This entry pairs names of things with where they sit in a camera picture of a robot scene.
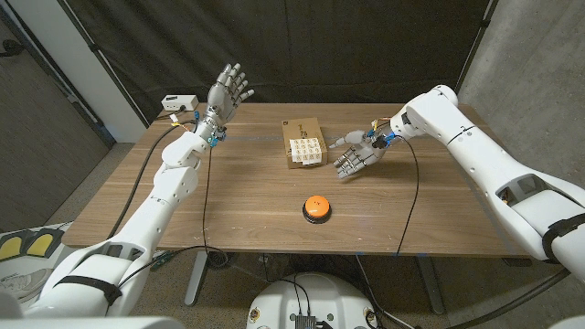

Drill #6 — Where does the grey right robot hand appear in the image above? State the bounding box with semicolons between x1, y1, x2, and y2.
328;129;397;180

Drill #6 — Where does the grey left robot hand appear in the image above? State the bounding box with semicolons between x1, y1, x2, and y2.
200;62;256;143

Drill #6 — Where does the white power adapter box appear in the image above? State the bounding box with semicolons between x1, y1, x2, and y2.
161;94;200;112

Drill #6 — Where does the brown cardboard box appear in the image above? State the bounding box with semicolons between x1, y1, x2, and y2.
281;117;329;170

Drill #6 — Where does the orange push button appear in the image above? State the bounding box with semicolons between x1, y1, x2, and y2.
302;195;333;225

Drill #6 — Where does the black backdrop curtain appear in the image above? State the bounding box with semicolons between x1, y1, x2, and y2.
58;0;499;124

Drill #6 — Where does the black backdrop stand pole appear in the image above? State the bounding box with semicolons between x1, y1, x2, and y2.
454;0;499;92
58;0;151;128

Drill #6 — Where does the grey table leg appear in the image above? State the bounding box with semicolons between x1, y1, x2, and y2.
414;255;445;315
184;250;210;307

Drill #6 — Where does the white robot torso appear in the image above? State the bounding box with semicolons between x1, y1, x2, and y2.
245;272;378;329

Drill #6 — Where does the small teal orange object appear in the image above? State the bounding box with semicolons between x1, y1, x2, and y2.
150;250;177;271

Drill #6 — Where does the yellow black foot pedal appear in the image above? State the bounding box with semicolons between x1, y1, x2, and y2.
26;229;65;257
0;235;24;260

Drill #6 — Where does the grey sneaker shoe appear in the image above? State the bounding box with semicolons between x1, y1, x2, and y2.
0;269;49;301

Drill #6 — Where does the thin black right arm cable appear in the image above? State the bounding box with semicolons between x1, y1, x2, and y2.
393;135;420;256

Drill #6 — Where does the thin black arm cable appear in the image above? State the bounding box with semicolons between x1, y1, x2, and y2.
393;135;420;256
117;144;229;289

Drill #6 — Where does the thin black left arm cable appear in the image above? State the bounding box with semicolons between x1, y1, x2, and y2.
117;144;229;289

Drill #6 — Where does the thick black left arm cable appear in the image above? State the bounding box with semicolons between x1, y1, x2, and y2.
106;122;202;239

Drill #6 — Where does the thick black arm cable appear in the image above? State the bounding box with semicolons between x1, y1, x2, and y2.
106;122;202;239
445;268;572;329

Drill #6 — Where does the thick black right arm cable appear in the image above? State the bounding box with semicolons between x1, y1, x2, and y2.
445;268;572;329

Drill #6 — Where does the black door handle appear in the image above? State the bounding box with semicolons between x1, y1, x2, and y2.
0;39;25;58

